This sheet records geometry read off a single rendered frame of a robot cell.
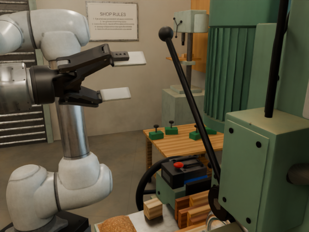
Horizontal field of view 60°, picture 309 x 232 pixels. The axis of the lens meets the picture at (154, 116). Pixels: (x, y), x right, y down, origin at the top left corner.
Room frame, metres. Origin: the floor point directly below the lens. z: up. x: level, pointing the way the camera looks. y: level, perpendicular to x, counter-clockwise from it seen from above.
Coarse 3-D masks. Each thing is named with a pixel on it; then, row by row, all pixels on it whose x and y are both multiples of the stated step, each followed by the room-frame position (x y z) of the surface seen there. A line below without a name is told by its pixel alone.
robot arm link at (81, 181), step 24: (48, 24) 0.96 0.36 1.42; (72, 24) 0.98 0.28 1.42; (48, 48) 0.95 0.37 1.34; (72, 48) 0.98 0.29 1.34; (72, 120) 0.94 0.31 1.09; (72, 144) 0.92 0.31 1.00; (72, 168) 0.89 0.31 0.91; (96, 168) 0.93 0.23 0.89; (72, 192) 0.87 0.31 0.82; (96, 192) 0.89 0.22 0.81
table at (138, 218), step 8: (160, 200) 0.75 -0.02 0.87; (168, 208) 0.67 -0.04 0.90; (136, 216) 0.64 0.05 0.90; (144, 216) 0.64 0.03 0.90; (160, 216) 0.64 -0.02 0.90; (168, 216) 0.64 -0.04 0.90; (96, 224) 0.60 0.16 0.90; (136, 224) 0.60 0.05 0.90; (144, 224) 0.60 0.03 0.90; (152, 224) 0.60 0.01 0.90; (160, 224) 0.60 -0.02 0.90; (168, 224) 0.60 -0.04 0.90; (176, 224) 0.60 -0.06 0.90
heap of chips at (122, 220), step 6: (120, 216) 0.60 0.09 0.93; (126, 216) 0.64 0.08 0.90; (108, 222) 0.58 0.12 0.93; (114, 222) 0.57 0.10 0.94; (120, 222) 0.57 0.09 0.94; (126, 222) 0.57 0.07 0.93; (102, 228) 0.57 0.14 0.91; (108, 228) 0.56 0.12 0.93; (114, 228) 0.55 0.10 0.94; (120, 228) 0.55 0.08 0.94; (126, 228) 0.55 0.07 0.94; (132, 228) 0.56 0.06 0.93
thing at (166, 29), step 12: (168, 36) 0.63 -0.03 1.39; (168, 48) 0.61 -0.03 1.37; (180, 72) 0.57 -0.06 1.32; (192, 96) 0.53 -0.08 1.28; (192, 108) 0.52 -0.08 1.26; (204, 132) 0.48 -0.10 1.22; (204, 144) 0.47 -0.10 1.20; (216, 168) 0.44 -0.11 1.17; (216, 192) 0.40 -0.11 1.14; (216, 204) 0.40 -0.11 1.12; (216, 216) 0.40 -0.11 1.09; (228, 216) 0.37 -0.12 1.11; (240, 228) 0.36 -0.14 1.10
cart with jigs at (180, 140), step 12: (144, 132) 2.22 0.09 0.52; (156, 132) 2.08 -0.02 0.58; (168, 132) 2.15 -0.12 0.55; (180, 132) 2.21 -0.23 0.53; (192, 132) 2.09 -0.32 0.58; (216, 132) 2.16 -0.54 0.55; (156, 144) 1.96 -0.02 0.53; (168, 144) 1.96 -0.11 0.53; (180, 144) 1.96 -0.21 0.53; (192, 144) 1.96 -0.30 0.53; (216, 144) 1.96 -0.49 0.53; (168, 156) 1.75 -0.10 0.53; (204, 156) 2.42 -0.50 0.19
